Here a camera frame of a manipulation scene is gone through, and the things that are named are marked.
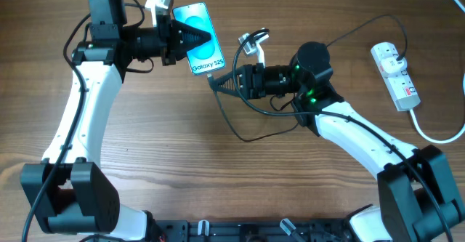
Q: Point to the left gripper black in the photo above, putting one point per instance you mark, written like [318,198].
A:
[166,26]

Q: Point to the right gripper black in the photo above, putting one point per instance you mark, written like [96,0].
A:
[252,76]

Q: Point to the blue Galaxy smartphone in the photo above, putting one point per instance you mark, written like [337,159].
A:
[205,54]

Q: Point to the white power strip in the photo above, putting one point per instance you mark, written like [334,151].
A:
[400,87]

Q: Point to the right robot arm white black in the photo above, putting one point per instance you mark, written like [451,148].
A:
[418,196]

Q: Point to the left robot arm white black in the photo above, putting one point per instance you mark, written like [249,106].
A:
[67,190]

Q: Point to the white USB charger plug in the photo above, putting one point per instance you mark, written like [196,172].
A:
[390,66]

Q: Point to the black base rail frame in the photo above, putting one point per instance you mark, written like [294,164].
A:
[205,231]

